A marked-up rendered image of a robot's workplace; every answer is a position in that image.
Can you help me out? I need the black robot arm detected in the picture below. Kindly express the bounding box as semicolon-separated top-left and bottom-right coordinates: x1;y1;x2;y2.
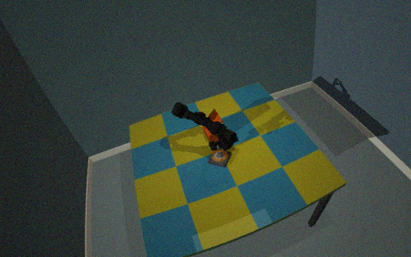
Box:
171;101;237;150

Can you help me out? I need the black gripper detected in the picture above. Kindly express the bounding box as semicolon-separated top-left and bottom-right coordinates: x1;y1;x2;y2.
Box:
209;137;239;150

